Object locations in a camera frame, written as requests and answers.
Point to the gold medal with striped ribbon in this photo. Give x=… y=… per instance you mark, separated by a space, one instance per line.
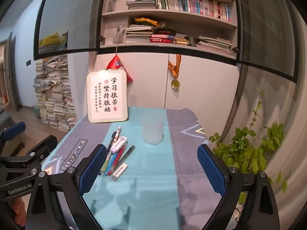
x=175 y=83

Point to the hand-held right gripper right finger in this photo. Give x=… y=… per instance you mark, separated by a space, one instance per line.
x=211 y=170

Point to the yellow flower garland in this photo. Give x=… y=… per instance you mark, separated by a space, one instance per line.
x=148 y=22

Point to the translucent pen cup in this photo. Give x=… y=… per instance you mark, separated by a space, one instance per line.
x=152 y=131

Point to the drinking glass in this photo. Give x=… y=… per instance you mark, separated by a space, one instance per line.
x=111 y=3

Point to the red hardcover books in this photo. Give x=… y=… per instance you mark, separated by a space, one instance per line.
x=163 y=39

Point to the white calligraphy sign board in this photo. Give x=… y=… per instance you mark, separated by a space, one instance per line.
x=108 y=95

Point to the dark framed glass cabinet door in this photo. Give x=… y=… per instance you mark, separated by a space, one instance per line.
x=263 y=28
x=69 y=12

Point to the stack of white magazines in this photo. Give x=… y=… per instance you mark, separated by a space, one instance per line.
x=138 y=34

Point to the black wall switch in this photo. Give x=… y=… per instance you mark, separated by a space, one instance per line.
x=28 y=62

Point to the white correction tape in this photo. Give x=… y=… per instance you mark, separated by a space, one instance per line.
x=119 y=144

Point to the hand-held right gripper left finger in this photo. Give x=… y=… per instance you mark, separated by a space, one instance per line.
x=93 y=167

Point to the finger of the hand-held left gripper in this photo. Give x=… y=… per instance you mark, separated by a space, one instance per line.
x=45 y=146
x=14 y=128

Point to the grey wall bookshelf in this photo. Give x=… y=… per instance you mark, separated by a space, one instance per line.
x=168 y=13

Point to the wide stack of magazines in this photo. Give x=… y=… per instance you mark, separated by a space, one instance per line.
x=213 y=44

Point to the green potted plant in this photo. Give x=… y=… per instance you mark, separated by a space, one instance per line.
x=244 y=153

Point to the stack of grey books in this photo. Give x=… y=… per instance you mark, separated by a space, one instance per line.
x=141 y=4

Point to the red hanging pouch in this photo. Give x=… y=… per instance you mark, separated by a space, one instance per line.
x=117 y=63

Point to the orange red pen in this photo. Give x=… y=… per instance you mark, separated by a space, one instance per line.
x=117 y=160

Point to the blue pen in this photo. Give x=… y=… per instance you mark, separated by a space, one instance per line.
x=111 y=166

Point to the floral pink white pen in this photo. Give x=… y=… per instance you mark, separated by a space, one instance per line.
x=117 y=135

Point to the teal grey printed tablecloth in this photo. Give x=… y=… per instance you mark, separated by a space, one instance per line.
x=148 y=172

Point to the grey black pen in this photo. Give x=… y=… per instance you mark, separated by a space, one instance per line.
x=126 y=155

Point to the green clear pen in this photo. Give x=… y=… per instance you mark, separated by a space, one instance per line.
x=105 y=164

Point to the white block eraser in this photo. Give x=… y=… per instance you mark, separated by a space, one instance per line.
x=119 y=171

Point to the tall pile of paper books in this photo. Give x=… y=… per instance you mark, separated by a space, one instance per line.
x=55 y=95

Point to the person's left hand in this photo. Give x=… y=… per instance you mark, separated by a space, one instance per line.
x=18 y=208

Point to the long row of upright books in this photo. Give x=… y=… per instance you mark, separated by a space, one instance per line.
x=191 y=4

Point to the grey room door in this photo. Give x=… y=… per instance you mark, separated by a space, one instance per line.
x=13 y=76

